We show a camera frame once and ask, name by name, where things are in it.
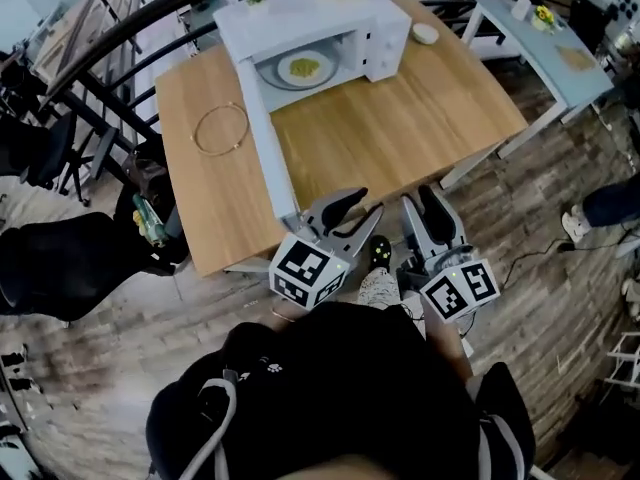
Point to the pale blue table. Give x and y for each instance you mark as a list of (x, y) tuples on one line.
[(550, 58)]

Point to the woven straw mat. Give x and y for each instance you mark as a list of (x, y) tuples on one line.
[(575, 58)]

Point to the wooden table with white legs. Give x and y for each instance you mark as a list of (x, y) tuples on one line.
[(400, 128)]

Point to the glass microwave turntable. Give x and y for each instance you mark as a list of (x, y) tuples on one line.
[(267, 75)]

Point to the person's black top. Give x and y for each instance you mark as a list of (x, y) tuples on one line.
[(350, 393)]

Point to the white microwave oven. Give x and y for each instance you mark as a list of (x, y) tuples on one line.
[(300, 18)]

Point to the white bottle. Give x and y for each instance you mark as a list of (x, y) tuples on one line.
[(520, 9)]

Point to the small white bowl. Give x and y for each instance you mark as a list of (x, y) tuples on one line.
[(425, 33)]

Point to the person's right forearm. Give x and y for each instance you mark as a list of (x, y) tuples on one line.
[(447, 348)]

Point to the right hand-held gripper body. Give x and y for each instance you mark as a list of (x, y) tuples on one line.
[(460, 290)]

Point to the black metal railing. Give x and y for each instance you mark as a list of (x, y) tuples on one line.
[(150, 23)]

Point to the yellow flowers in small pot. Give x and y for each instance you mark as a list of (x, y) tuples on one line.
[(543, 18)]

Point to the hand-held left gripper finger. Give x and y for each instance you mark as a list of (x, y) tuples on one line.
[(360, 233), (340, 200)]

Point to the green and yellow toy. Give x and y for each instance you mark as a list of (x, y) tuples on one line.
[(149, 220)]

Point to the yellow noodle food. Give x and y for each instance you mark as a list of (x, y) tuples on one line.
[(305, 67)]

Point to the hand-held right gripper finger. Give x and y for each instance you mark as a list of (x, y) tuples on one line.
[(415, 228), (442, 223)]

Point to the person's left forearm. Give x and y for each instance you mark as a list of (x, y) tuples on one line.
[(287, 313)]

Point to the person's black shoe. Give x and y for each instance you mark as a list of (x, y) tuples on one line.
[(380, 250)]

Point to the white round plate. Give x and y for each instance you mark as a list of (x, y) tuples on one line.
[(327, 68)]

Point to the person's patterned trousers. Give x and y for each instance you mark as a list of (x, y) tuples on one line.
[(377, 288)]

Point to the brown bag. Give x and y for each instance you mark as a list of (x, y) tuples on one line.
[(145, 173)]

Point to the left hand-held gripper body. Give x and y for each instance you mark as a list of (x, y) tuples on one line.
[(305, 270)]

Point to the black mesh office chair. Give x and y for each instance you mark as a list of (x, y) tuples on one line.
[(65, 263), (50, 153)]

